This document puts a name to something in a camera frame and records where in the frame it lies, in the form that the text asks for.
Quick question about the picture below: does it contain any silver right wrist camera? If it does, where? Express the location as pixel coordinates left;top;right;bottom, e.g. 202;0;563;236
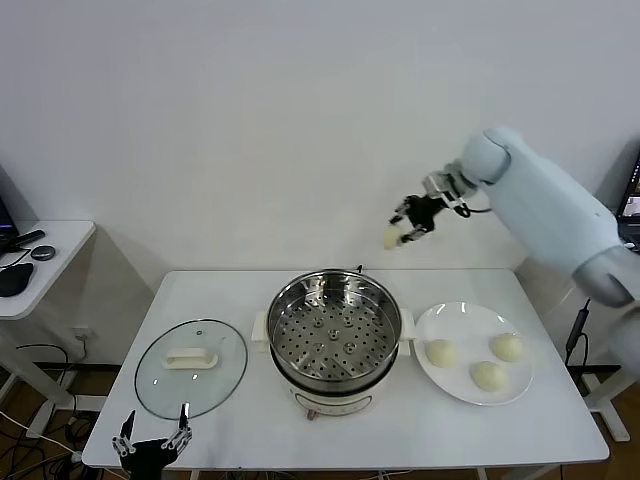
423;170;474;210

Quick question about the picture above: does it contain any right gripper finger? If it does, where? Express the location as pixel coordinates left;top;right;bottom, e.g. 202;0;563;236
397;223;433;245
388;196;415;227

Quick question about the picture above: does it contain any white floor cable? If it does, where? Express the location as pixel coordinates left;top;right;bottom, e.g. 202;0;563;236
0;412;84;459

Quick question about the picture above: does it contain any stainless steel steamer basket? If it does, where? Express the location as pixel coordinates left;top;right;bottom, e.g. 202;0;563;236
251;269;416;396

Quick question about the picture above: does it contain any white round plate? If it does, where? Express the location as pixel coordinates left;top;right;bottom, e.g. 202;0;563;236
413;301;535;406

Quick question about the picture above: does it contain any glass lid with cream handle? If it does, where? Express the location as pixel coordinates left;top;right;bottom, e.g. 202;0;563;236
134;319;249;420

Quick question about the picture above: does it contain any black remote control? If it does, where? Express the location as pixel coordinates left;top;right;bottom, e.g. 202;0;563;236
9;229;46;251

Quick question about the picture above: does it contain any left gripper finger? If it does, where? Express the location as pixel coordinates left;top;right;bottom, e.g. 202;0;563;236
167;402;194;453
112;409;137;455

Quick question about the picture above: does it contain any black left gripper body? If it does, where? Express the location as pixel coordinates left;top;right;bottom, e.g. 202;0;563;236
119;438;182;474

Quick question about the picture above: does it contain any black computer mouse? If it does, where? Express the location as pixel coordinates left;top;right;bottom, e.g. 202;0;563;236
0;263;35;299

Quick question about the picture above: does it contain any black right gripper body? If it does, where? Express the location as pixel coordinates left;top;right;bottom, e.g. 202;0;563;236
405;194;446;233

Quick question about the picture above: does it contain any black cable coil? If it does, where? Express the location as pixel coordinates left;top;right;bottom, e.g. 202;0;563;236
63;417;94;445

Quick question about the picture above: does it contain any white desk with monitor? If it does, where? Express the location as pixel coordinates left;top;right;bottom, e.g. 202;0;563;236
0;219;97;441

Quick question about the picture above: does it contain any black looped floor cable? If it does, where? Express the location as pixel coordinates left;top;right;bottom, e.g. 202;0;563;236
13;343;71;382

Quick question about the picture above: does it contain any cream electric cooker base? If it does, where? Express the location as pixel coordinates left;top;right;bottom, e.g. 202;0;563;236
269;349;400;422

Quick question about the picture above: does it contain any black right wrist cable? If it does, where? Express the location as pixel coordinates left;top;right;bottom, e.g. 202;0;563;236
457;199;495;219

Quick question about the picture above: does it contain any dark computer monitor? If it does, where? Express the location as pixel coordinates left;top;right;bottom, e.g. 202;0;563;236
0;167;22;253

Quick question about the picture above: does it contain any open laptop with lit screen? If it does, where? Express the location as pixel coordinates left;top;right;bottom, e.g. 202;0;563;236
615;144;640;251

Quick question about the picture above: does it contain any black cable with adapter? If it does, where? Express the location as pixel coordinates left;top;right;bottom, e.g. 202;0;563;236
564;297;594;366

